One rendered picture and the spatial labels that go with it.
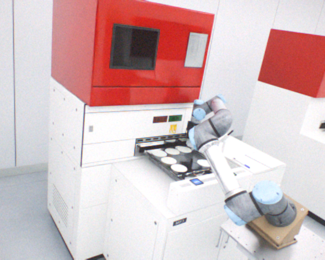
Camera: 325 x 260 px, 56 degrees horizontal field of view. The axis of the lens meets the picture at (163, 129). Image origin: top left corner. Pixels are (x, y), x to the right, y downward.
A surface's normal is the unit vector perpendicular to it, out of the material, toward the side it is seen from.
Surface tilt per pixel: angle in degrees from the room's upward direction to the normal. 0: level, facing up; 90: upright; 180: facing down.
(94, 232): 90
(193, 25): 90
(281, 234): 47
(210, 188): 90
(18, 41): 90
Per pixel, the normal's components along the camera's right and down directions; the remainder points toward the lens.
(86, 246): 0.56, 0.36
